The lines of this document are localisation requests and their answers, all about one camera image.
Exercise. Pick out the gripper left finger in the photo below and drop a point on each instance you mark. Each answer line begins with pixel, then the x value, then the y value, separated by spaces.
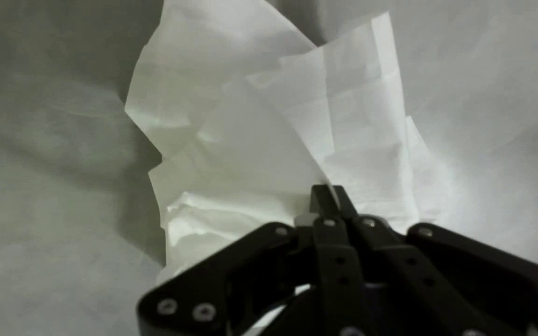
pixel 231 273

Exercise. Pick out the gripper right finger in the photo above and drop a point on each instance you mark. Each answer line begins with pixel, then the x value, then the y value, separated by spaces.
pixel 460 266

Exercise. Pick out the white tissue paper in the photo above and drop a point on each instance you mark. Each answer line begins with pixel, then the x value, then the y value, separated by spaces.
pixel 269 126

